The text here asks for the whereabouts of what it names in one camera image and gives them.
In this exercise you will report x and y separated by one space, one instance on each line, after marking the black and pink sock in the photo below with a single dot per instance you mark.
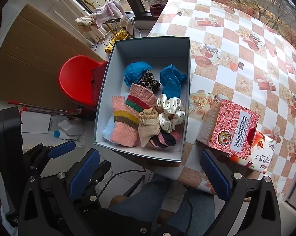
165 139

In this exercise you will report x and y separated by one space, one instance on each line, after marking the leopard print scrunchie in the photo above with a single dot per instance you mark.
150 81

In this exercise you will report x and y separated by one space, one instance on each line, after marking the pale purple hanging cloth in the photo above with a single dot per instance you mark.
108 12

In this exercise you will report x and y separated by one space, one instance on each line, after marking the red plastic chair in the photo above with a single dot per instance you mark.
76 78

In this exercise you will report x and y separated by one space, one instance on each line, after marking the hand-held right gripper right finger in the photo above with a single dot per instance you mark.
215 174

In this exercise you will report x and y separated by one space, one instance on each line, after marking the white bottle blue cap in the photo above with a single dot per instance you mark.
66 127

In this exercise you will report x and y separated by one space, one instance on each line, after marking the pink brown-striped knit glove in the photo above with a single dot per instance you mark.
124 123

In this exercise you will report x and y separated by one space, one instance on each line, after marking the checkered printed tablecloth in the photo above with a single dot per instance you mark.
236 54

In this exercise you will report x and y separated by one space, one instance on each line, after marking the light blue fluffy scrunchie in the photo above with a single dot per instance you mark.
107 131

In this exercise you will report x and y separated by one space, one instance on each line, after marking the brown cardboard sheet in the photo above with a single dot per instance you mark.
27 54

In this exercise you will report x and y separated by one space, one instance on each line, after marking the pink red-striped knit glove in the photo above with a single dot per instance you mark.
143 95

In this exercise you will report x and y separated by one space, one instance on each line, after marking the white paper sheet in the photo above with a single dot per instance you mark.
36 124

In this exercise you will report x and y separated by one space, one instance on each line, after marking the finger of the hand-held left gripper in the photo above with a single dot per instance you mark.
61 148
102 170

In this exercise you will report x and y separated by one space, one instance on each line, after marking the red and metal pole tool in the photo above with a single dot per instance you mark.
44 108

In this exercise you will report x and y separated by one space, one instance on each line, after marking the grey cardboard box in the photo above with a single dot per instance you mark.
148 46

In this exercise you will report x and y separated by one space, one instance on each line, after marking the dark red flower pot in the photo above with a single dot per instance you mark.
156 9

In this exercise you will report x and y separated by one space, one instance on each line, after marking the yellow cloth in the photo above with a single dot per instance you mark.
120 35

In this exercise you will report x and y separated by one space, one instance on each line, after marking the white flower print packet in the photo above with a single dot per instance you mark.
261 157

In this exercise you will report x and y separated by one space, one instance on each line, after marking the beige patterned cloth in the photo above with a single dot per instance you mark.
85 21

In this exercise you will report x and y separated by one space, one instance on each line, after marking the red patterned carton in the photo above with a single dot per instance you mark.
226 125

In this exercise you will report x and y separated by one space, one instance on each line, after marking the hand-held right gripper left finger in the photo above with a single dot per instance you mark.
85 174

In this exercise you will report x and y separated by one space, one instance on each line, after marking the beige sock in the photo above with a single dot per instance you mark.
148 125

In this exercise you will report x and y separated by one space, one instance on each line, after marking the white polka dot scrunchie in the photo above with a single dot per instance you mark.
170 113

